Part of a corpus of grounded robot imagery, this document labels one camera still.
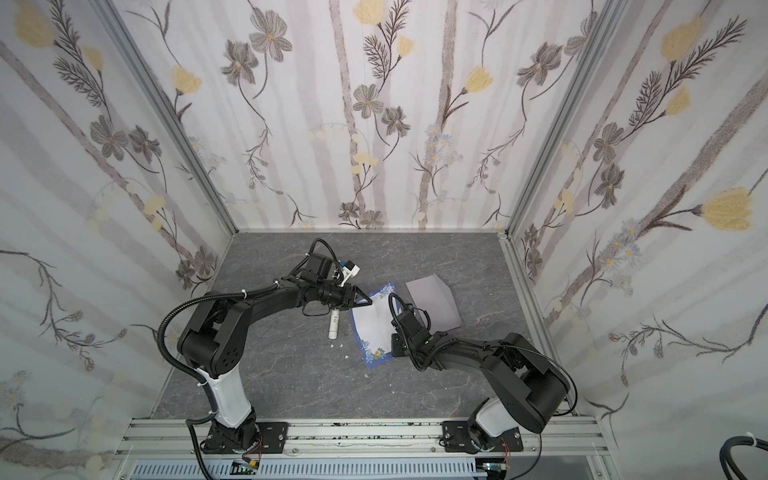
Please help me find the blue bordered letter paper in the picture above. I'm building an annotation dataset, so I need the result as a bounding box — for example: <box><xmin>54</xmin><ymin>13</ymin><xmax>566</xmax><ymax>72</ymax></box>
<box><xmin>351</xmin><ymin>282</ymin><xmax>396</xmax><ymax>368</ymax></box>

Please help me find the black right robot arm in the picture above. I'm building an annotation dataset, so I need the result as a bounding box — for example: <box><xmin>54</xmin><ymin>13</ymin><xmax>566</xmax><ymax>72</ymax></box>
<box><xmin>389</xmin><ymin>305</ymin><xmax>570</xmax><ymax>454</ymax></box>

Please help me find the grey paper envelope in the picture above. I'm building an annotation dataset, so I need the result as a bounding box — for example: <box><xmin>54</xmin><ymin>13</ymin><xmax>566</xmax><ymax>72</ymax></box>
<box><xmin>406</xmin><ymin>274</ymin><xmax>462</xmax><ymax>333</ymax></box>

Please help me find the white glue stick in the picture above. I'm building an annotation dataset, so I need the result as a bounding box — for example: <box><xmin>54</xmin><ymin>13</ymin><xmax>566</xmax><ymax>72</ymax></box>
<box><xmin>328</xmin><ymin>309</ymin><xmax>340</xmax><ymax>340</ymax></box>

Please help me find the black corrugated cable conduit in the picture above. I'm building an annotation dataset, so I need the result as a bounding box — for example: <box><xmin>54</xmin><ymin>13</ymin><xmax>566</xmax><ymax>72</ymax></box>
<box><xmin>157</xmin><ymin>287</ymin><xmax>280</xmax><ymax>480</ymax></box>

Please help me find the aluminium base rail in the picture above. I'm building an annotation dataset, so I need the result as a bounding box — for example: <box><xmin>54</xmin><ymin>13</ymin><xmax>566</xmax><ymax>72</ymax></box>
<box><xmin>115</xmin><ymin>416</ymin><xmax>609</xmax><ymax>460</ymax></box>

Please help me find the white slotted cable duct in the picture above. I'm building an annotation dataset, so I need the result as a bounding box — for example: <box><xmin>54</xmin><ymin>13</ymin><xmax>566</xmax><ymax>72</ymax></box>
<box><xmin>128</xmin><ymin>458</ymin><xmax>488</xmax><ymax>480</ymax></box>

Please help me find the black cable bundle corner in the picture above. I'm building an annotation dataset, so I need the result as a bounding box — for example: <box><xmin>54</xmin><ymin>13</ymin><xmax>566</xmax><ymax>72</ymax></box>
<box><xmin>718</xmin><ymin>433</ymin><xmax>768</xmax><ymax>480</ymax></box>

